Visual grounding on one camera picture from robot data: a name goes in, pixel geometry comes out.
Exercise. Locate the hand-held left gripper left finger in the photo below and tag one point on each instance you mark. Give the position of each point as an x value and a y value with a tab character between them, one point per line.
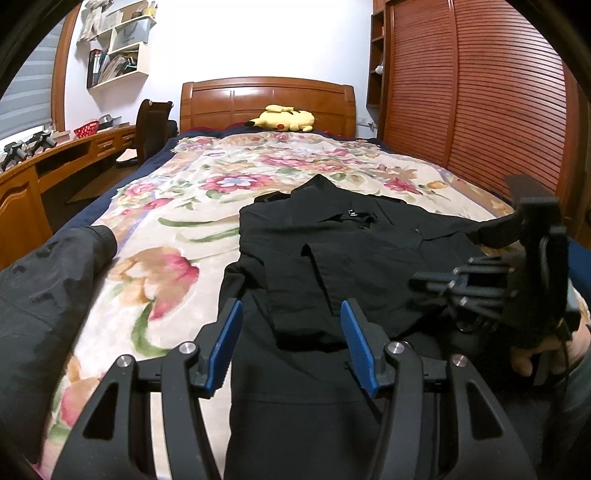
226	341

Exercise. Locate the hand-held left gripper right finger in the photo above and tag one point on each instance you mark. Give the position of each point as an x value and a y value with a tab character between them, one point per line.
358	341

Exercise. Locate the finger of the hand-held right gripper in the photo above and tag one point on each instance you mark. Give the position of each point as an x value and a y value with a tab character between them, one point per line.
466	293
489	266

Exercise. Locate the black shirt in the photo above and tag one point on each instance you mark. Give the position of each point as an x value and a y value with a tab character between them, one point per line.
300	258

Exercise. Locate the person's right hand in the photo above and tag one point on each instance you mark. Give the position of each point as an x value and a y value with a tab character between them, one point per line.
521	361

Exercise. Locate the floral blanket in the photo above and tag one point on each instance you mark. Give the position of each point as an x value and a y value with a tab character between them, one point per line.
184	194

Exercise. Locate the wooden slatted wardrobe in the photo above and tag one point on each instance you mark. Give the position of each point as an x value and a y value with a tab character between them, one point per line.
461	92

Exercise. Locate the dark padded jacket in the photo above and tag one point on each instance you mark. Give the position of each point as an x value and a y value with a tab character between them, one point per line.
41	300

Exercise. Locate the dark brown chair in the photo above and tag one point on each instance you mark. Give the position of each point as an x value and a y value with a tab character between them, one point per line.
150	129

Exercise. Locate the yellow plush toy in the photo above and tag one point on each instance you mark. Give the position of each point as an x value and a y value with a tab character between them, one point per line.
286	120

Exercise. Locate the wooden bed headboard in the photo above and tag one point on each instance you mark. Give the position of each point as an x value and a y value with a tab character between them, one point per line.
231	101

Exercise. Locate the grey metal box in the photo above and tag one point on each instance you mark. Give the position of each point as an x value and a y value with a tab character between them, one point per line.
110	121

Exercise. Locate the wooden desk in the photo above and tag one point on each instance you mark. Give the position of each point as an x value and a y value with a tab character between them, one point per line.
18	198

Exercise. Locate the red basket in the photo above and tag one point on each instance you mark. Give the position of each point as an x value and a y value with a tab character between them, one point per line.
87	129

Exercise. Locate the black desk device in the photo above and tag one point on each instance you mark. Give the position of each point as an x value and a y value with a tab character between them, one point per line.
11	154
40	141

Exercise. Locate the black binder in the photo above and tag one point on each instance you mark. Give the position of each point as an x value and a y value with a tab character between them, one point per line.
94	67

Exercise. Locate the grey window blind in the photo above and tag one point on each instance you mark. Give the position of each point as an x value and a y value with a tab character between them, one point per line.
27	92

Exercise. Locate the grey paper bag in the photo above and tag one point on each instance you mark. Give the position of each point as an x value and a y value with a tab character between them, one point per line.
131	34

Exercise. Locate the wall power socket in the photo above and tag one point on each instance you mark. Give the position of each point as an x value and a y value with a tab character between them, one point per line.
364	122

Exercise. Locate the white wall shelf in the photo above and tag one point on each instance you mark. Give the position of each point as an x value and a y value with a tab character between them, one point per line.
138	70

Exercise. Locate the wooden window frame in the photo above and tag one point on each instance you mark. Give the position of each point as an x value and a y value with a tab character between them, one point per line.
62	69

